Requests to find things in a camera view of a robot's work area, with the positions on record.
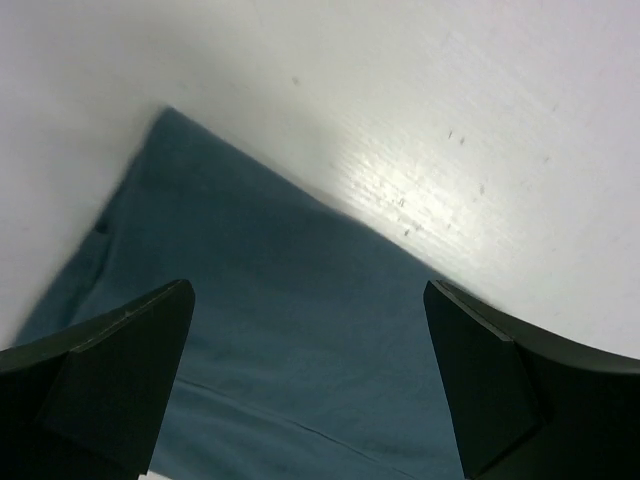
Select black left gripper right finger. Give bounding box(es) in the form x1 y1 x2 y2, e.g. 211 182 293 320
424 281 639 479

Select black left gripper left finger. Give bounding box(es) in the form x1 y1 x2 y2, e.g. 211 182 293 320
1 280 195 479

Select blue garment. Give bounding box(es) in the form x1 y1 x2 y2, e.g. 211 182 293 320
17 108 463 479

